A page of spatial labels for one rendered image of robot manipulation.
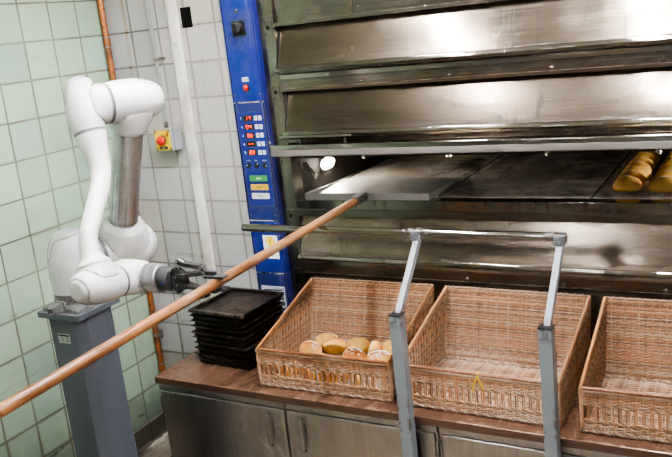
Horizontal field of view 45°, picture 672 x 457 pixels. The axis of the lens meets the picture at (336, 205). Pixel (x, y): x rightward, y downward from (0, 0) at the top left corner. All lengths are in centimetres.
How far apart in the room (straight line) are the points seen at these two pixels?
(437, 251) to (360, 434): 75
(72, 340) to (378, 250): 120
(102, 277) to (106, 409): 78
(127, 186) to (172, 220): 96
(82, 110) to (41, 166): 95
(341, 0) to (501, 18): 63
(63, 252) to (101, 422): 63
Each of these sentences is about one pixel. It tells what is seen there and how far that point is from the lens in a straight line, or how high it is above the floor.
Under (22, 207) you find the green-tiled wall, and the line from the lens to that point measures 349.
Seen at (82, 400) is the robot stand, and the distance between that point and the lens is 310.
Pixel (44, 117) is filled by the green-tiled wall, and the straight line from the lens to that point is 358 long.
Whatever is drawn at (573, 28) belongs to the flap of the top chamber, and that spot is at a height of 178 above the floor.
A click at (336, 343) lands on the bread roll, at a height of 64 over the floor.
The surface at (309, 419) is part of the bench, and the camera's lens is 302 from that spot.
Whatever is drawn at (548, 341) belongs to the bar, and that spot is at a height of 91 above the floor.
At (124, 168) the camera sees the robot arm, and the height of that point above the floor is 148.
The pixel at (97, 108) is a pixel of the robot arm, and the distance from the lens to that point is 264.
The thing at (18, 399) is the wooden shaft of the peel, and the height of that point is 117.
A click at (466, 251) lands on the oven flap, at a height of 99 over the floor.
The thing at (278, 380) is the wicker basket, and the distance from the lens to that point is 313.
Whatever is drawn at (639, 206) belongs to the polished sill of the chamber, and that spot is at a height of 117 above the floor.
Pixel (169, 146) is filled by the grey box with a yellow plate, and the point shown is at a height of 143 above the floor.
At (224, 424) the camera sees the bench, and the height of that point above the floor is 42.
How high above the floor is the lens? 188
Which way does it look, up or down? 13 degrees down
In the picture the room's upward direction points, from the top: 6 degrees counter-clockwise
